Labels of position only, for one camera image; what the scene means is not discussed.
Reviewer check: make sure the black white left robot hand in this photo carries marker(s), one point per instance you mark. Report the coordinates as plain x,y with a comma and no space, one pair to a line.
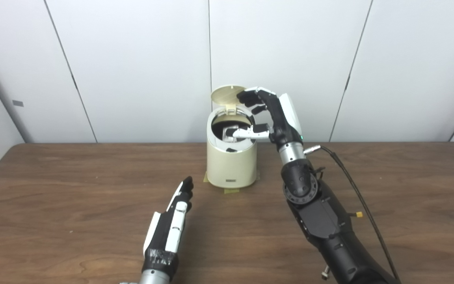
173,228

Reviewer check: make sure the cream-colored trash bin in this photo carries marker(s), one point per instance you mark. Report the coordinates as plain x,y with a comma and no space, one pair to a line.
231,165

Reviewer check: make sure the small gray wall label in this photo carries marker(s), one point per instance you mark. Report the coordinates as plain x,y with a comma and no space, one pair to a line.
18,103

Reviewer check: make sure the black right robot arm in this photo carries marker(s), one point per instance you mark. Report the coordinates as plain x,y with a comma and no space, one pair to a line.
321,221

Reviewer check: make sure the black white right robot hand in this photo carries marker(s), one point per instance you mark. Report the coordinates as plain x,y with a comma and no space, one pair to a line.
284,118

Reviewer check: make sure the round cream bin lid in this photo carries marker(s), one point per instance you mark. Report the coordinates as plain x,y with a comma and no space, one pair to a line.
224,96

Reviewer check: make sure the small green white milk carton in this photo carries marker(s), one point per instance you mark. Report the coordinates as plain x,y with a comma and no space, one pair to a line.
227,133

